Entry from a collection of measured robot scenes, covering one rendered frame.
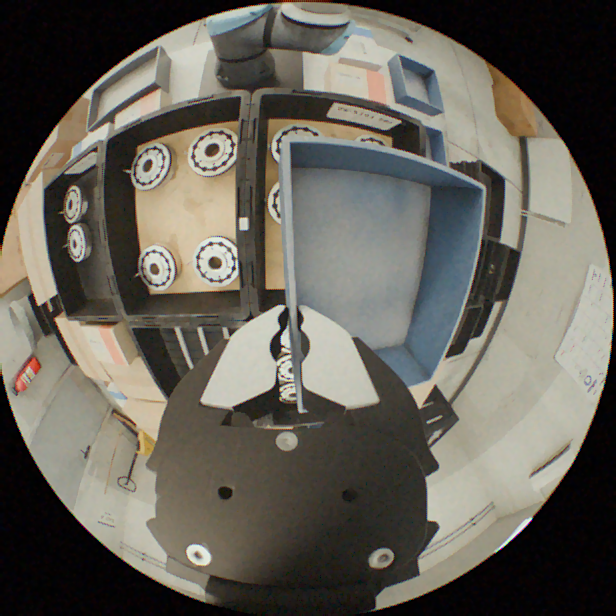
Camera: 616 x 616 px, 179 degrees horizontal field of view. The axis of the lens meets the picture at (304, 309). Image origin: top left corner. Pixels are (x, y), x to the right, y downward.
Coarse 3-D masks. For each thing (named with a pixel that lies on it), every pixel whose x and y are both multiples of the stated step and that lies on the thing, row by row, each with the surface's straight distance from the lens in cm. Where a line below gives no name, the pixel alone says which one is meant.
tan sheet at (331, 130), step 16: (272, 128) 44; (320, 128) 45; (336, 128) 46; (352, 128) 47; (272, 160) 41; (272, 176) 41; (272, 224) 40; (272, 240) 41; (272, 256) 41; (272, 272) 42; (272, 288) 44
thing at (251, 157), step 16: (256, 96) 36; (304, 96) 37; (320, 96) 37; (336, 96) 37; (256, 112) 34; (384, 112) 40; (400, 112) 42; (256, 128) 33; (256, 144) 32; (256, 160) 32; (256, 272) 32; (256, 288) 33; (256, 304) 34
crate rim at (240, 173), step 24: (216, 96) 38; (240, 96) 37; (144, 120) 43; (240, 120) 34; (240, 144) 32; (240, 168) 31; (240, 192) 31; (240, 216) 31; (240, 240) 31; (240, 288) 33; (216, 312) 37; (240, 312) 35
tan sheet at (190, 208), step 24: (144, 144) 54; (168, 144) 50; (144, 192) 51; (168, 192) 47; (192, 192) 44; (216, 192) 42; (144, 216) 50; (168, 216) 47; (192, 216) 44; (216, 216) 42; (144, 240) 51; (168, 240) 47; (192, 240) 44; (192, 264) 46; (168, 288) 51; (192, 288) 48; (216, 288) 45
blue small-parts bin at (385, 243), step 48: (288, 144) 10; (336, 144) 11; (288, 192) 10; (336, 192) 17; (384, 192) 19; (432, 192) 22; (480, 192) 18; (288, 240) 10; (336, 240) 17; (384, 240) 19; (432, 240) 22; (480, 240) 18; (288, 288) 11; (336, 288) 19; (384, 288) 21; (432, 288) 22; (384, 336) 24; (432, 336) 22
